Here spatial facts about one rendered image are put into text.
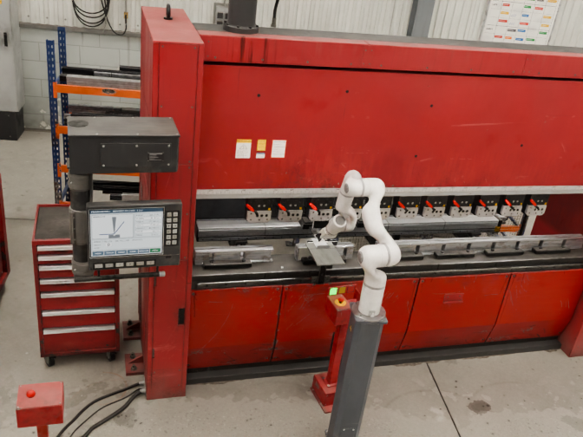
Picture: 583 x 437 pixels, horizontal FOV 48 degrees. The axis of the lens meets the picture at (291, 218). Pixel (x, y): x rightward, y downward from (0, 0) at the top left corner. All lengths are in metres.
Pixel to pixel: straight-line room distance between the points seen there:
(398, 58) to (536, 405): 2.64
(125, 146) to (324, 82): 1.26
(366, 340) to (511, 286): 1.63
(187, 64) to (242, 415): 2.24
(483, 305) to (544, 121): 1.38
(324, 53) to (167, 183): 1.11
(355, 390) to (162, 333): 1.21
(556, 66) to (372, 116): 1.21
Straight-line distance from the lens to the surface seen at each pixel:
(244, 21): 3.62
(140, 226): 3.25
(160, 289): 3.89
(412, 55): 3.89
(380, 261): 3.40
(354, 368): 3.78
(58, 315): 4.39
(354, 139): 3.94
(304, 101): 3.76
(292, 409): 4.43
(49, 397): 3.33
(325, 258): 4.06
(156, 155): 3.12
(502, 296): 4.99
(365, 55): 3.78
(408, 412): 4.61
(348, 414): 4.01
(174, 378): 4.33
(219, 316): 4.20
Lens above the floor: 3.05
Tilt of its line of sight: 27 degrees down
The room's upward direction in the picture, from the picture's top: 8 degrees clockwise
